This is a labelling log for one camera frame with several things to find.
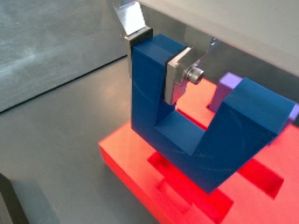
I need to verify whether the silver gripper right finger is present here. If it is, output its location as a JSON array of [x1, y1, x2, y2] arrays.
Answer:
[[163, 32, 218, 105]]

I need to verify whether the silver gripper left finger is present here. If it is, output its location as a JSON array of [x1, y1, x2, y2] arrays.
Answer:
[[111, 0, 154, 69]]

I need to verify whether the blue U-shaped block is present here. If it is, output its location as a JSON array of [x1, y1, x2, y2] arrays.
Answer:
[[131, 34, 296, 193]]

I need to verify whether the black angle fixture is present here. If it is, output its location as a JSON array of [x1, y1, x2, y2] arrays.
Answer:
[[0, 173, 30, 224]]

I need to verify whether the red slotted base block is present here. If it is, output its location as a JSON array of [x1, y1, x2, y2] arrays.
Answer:
[[99, 81, 299, 224]]

